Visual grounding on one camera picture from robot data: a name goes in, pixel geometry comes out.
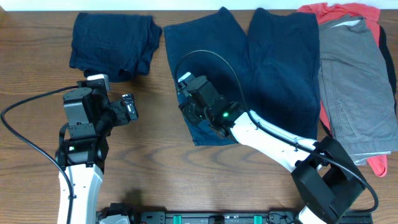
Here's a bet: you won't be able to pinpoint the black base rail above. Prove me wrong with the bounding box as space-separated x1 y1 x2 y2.
96 202 374 224

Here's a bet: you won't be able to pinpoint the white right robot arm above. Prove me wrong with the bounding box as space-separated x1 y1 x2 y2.
177 73 371 223

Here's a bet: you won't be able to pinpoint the red orange shirt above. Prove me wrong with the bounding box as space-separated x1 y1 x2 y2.
297 2 390 177

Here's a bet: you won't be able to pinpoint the grey shorts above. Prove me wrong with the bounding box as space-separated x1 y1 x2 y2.
318 15 397 165

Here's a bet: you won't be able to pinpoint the navy blue shorts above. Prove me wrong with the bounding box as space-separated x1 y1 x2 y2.
164 8 320 139

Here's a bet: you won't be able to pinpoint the folded navy blue garment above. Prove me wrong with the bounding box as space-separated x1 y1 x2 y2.
69 12 162 83

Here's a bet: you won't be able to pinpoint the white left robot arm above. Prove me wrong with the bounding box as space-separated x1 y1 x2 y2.
56 87 138 223

